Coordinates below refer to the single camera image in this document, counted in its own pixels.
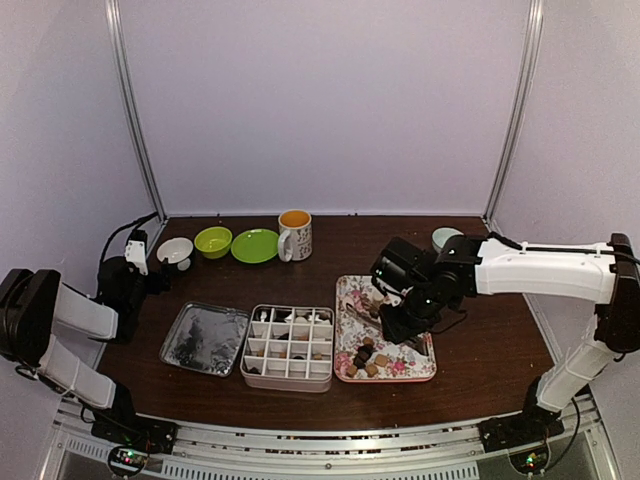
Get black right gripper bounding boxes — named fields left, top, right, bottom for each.
left=378, top=284, right=444, bottom=344

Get pink bunny tin lid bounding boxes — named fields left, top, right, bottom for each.
left=159, top=302, right=250, bottom=378

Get pink tin box with dividers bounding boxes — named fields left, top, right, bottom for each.
left=239, top=304, right=335, bottom=394

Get metal tongs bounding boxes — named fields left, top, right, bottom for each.
left=346, top=304, right=429, bottom=357

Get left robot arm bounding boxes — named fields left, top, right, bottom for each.
left=1, top=257, right=170, bottom=444

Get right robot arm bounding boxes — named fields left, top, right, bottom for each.
left=371, top=232, right=639, bottom=442

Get tan Sweet chocolate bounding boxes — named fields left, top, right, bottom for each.
left=374, top=355, right=389, bottom=367

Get white black bowl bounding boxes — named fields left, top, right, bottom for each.
left=156, top=237, right=195, bottom=272

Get pale blue ceramic bowl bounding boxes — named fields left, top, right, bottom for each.
left=431, top=227, right=462, bottom=253

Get green bowl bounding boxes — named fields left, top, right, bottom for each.
left=194, top=226, right=233, bottom=260

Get floral pink tray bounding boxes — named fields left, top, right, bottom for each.
left=334, top=275, right=437, bottom=383

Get green plate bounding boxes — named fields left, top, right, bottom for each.
left=231, top=229, right=279, bottom=264

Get white mug with orange inside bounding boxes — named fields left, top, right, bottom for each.
left=278, top=210, right=313, bottom=262

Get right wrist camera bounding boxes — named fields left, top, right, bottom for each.
left=371, top=277, right=404, bottom=306

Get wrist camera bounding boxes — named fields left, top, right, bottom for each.
left=124, top=229, right=148, bottom=276
left=371, top=277, right=404, bottom=306

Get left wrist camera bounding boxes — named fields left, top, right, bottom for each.
left=124, top=229, right=148, bottom=276

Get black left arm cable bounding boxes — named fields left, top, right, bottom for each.
left=97, top=212, right=160, bottom=271

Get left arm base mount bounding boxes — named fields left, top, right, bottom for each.
left=89, top=383, right=178, bottom=479

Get front aluminium rail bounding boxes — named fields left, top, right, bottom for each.
left=36, top=407, right=622, bottom=479

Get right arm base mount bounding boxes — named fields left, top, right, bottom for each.
left=477, top=406, right=565, bottom=476

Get left aluminium frame post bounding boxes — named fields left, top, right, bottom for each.
left=105, top=0, right=167, bottom=222

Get aluminium frame post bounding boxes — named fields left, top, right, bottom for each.
left=483, top=0, right=545, bottom=229
left=105, top=0, right=167, bottom=222

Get right aluminium frame post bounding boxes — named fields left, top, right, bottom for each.
left=483, top=0, right=545, bottom=229

